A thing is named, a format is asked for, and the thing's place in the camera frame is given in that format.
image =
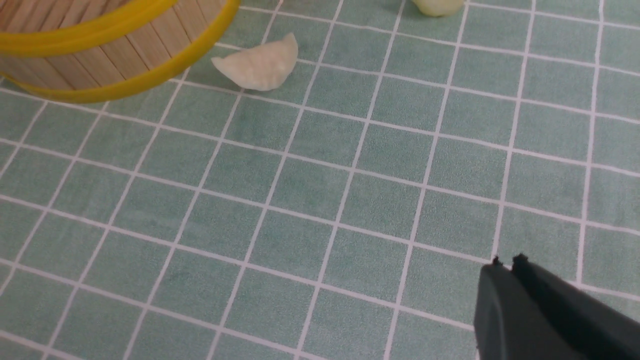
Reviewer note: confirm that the green checkered tablecloth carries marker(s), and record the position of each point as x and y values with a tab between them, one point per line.
342	216

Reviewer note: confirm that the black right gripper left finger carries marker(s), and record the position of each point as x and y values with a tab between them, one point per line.
508	324

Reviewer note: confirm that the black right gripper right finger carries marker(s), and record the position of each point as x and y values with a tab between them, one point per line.
587	325

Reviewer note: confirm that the bamboo steamer tray yellow rim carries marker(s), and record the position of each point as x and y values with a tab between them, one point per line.
88	51

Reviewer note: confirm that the pale dumpling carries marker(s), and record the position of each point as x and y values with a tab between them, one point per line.
438	8

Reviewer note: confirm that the white dumpling front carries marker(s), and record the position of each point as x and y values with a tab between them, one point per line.
262	68

